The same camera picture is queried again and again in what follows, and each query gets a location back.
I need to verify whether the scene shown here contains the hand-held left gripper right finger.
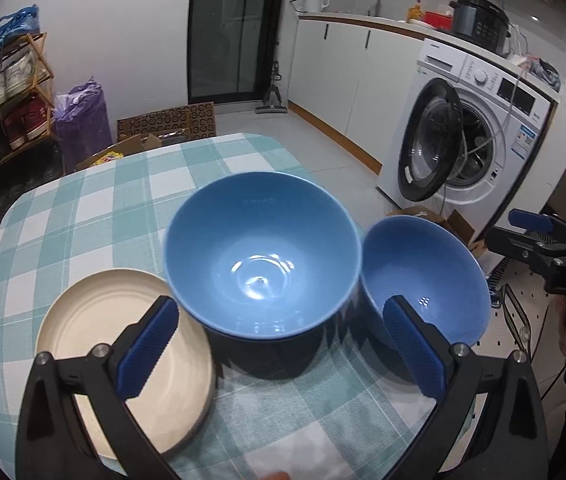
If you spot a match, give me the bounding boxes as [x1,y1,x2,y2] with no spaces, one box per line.
[382,295,548,480]

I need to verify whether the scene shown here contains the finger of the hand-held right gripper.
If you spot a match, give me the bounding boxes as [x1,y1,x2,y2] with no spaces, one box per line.
[485,226,566,276]
[508,208,566,241]

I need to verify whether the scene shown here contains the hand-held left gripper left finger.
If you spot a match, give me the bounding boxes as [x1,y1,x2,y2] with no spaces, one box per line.
[14,295,181,480]

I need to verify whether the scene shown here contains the cream speckled plate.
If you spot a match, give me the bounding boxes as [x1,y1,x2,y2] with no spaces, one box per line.
[34,268,217,461]

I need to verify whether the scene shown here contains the blue bowl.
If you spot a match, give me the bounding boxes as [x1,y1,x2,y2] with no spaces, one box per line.
[163,171,364,343]
[360,216,492,348]

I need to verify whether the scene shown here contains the white washing machine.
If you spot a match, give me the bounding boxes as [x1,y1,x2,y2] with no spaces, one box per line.
[375,37,561,211]

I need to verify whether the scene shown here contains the teal checkered tablecloth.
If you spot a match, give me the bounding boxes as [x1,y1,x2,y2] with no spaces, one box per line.
[0,132,468,480]

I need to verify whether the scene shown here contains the crumpled dark cloth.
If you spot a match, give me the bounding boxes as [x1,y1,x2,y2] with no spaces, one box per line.
[528,57,561,91]

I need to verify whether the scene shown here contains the yellow snack packet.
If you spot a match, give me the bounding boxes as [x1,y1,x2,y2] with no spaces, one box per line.
[90,149,124,166]

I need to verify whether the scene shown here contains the black pressure cooker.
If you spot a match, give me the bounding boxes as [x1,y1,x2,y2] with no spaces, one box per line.
[450,0,511,56]

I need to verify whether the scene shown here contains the open plain cardboard box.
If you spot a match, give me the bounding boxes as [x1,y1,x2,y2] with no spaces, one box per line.
[76,132,164,171]

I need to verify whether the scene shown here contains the red pot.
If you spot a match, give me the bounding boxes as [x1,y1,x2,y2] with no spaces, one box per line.
[423,10,454,31]

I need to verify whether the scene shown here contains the patterned cardboard box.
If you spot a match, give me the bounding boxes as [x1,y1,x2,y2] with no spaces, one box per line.
[116,102,216,143]

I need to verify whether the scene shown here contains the purple plastic bag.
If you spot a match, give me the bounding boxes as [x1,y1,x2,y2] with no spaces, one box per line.
[54,77,114,173]

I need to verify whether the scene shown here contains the white kitchen base cabinets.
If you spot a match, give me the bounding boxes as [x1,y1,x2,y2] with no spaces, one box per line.
[288,12,426,171]

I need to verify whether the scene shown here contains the wooden shoe rack with shoes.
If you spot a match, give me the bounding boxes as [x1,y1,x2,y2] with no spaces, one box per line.
[0,5,64,186]

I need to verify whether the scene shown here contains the grey stick vacuum cleaner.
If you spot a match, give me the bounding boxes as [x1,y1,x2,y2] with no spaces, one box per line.
[255,42,290,113]

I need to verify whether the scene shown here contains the black-framed glass door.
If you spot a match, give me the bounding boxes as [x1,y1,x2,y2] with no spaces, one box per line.
[188,0,289,103]

